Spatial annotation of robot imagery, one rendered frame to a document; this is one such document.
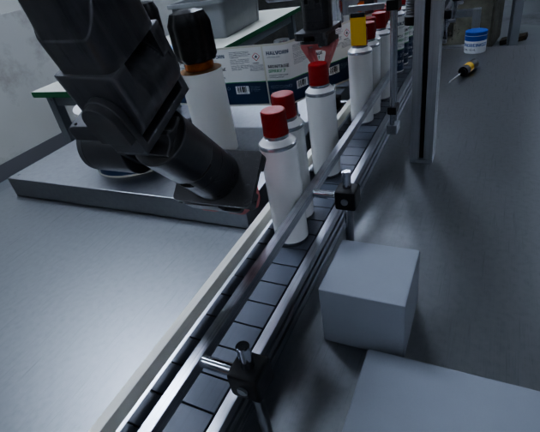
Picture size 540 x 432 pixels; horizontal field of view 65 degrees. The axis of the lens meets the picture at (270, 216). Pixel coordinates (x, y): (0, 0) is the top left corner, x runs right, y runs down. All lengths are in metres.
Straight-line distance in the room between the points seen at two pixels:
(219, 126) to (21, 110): 3.23
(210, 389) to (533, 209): 0.59
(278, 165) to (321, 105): 0.20
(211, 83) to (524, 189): 0.62
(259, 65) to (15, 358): 0.78
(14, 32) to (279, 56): 3.24
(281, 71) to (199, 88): 0.25
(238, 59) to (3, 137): 3.05
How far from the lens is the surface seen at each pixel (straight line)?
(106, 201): 0.98
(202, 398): 0.49
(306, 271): 0.59
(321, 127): 0.75
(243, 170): 0.46
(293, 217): 0.55
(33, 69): 4.14
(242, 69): 1.10
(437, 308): 0.61
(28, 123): 4.08
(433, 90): 0.88
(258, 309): 0.55
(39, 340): 0.73
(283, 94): 0.61
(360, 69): 0.97
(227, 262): 0.57
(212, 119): 0.91
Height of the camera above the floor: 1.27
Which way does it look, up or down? 33 degrees down
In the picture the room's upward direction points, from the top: 11 degrees counter-clockwise
